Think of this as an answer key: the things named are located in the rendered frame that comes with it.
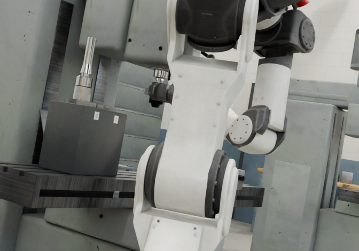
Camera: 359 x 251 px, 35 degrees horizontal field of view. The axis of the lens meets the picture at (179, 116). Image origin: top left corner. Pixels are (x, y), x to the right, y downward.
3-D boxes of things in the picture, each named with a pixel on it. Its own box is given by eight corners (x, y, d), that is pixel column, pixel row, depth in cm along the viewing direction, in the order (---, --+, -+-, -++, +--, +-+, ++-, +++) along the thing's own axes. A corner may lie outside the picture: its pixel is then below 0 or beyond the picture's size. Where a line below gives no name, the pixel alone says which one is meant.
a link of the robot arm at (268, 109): (290, 155, 151) (301, 75, 156) (259, 142, 143) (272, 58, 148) (256, 156, 159) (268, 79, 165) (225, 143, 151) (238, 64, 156)
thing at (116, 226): (224, 252, 189) (230, 216, 189) (162, 260, 160) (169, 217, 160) (110, 218, 217) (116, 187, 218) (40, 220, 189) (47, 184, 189)
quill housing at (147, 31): (201, 76, 194) (216, -16, 195) (165, 64, 177) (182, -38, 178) (156, 72, 205) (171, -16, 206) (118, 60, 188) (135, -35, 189)
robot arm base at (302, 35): (308, 65, 151) (320, 34, 157) (288, 30, 144) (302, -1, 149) (259, 69, 161) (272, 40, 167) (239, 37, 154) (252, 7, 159)
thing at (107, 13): (161, 65, 207) (173, -6, 208) (116, 50, 187) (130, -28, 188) (121, 62, 218) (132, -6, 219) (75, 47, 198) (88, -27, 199)
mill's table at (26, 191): (262, 206, 238) (265, 188, 238) (31, 208, 137) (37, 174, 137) (215, 196, 251) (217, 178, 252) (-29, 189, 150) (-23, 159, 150)
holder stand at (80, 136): (117, 176, 171) (129, 110, 172) (72, 174, 152) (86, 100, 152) (84, 169, 177) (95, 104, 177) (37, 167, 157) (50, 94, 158)
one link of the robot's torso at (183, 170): (218, 228, 111) (255, -14, 109) (132, 210, 115) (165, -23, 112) (229, 213, 126) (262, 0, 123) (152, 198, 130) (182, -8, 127)
